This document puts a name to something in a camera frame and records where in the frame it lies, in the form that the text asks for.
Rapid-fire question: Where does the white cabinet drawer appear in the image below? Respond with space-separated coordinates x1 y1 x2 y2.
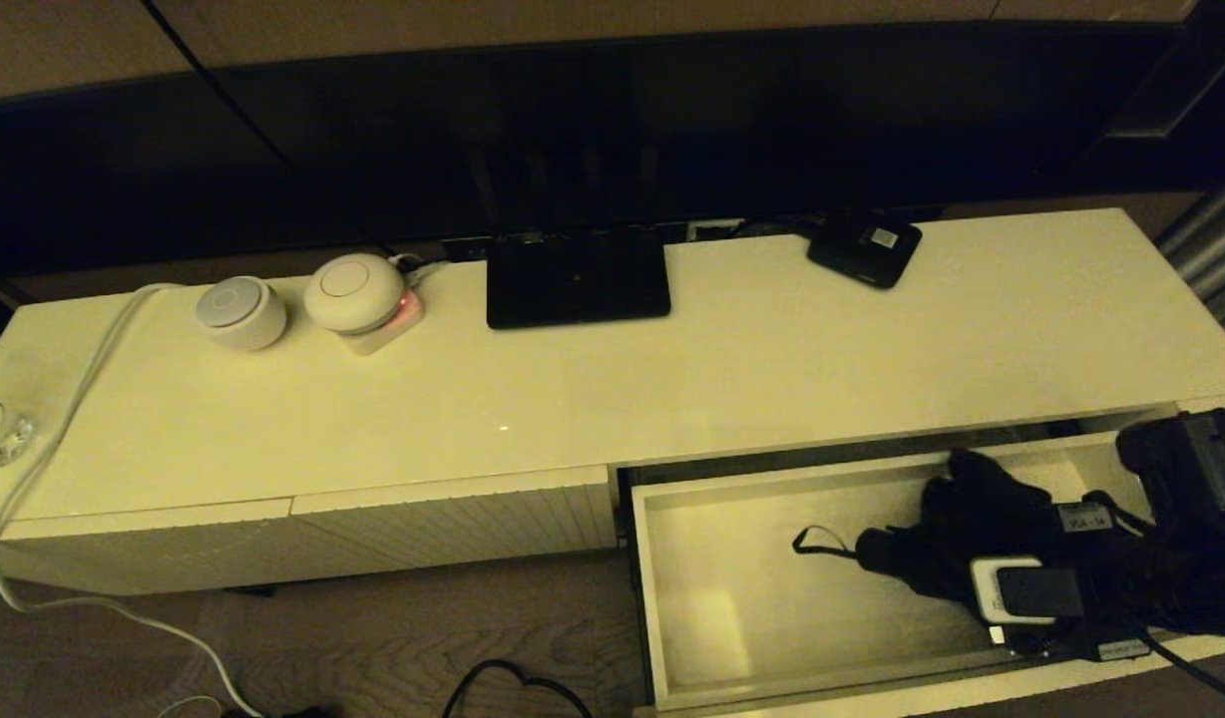
617 429 1225 718

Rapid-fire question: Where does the silver pleated curtain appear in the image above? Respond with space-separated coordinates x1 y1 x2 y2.
1151 165 1225 360

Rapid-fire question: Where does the white round dome device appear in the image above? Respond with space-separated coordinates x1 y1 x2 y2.
303 253 407 336

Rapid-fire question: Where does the thick white power cable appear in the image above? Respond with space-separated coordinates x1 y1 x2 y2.
0 284 264 718

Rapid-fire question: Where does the white power strip red light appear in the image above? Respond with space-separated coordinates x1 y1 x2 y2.
341 289 427 358

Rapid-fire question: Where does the white TV cabinet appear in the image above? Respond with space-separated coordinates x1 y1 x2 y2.
0 207 1225 597

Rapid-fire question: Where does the thin black camera cable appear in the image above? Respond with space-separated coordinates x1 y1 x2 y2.
1136 628 1225 705

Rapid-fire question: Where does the small black set-top box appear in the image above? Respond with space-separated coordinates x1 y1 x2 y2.
807 211 923 290

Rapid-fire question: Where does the white speaker with grey top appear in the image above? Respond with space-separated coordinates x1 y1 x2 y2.
195 276 289 352

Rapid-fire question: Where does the black television base plate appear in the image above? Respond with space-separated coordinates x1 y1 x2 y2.
486 231 671 332

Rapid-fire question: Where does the black flat screen television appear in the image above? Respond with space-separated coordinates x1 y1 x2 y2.
0 22 1212 280

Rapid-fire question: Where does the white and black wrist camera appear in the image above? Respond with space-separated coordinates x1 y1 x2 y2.
970 555 1085 649

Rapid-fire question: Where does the black umbrella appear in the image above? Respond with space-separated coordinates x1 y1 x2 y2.
792 449 1072 604

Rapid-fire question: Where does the thin black wall cable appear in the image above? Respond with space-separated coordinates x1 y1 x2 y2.
142 0 399 255

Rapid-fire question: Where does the black cable on floor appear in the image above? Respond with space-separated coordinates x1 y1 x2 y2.
441 660 594 718

